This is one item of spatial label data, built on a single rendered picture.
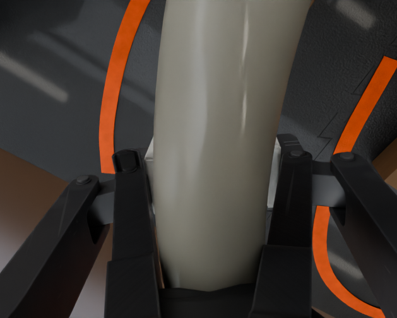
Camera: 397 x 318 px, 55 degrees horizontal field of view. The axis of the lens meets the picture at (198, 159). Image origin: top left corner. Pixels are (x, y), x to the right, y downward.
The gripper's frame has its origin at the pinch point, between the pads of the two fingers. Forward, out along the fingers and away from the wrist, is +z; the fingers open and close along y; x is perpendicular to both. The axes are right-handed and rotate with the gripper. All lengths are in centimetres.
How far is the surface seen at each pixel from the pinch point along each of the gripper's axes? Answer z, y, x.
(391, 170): 76, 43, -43
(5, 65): 92, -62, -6
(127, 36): 89, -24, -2
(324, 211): 87, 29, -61
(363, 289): 87, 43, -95
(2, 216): 96, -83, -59
